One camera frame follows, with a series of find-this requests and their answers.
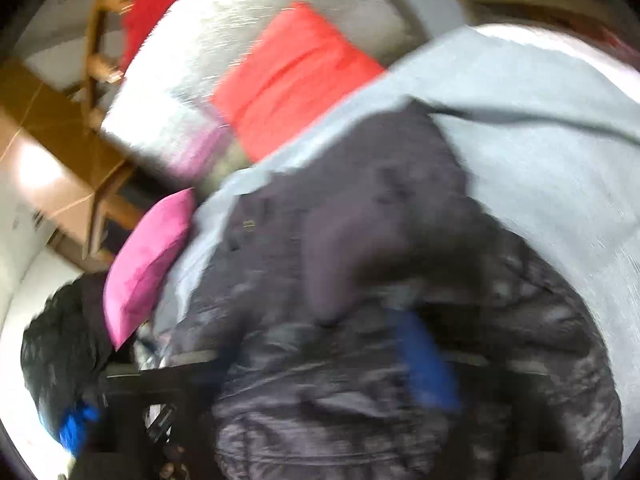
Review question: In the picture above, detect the dark puffer jacket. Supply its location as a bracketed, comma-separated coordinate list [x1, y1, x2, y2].
[152, 100, 623, 480]

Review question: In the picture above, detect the pink pillow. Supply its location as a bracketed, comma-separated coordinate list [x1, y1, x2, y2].
[102, 187, 197, 352]

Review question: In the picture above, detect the black clothes pile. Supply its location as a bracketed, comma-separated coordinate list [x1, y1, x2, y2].
[20, 272, 117, 456]

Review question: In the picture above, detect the red cloth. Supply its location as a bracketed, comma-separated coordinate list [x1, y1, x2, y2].
[120, 0, 213, 67]

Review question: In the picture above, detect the red pillow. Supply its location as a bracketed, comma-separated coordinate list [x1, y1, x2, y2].
[210, 2, 388, 163]

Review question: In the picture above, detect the white bed sheet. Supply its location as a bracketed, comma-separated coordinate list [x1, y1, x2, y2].
[472, 21, 640, 78]

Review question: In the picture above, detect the wooden bed frame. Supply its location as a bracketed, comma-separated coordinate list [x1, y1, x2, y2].
[462, 0, 623, 28]

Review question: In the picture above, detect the blue cloth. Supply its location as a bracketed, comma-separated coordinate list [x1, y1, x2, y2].
[58, 402, 102, 457]

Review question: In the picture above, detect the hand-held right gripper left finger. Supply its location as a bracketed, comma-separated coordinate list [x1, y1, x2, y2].
[97, 349, 226, 480]

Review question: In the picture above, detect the light grey sweatshirt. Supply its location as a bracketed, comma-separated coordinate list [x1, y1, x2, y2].
[150, 24, 640, 471]

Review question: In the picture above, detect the wooden chair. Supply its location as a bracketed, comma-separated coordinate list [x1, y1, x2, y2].
[80, 0, 137, 132]
[0, 57, 147, 267]

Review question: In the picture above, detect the white fluffy cushion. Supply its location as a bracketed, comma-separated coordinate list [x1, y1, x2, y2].
[100, 0, 417, 182]

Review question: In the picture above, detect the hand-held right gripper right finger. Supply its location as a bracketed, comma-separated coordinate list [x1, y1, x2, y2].
[386, 306, 493, 415]

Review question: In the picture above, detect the olive cushion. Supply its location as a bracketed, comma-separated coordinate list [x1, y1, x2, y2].
[202, 142, 253, 198]

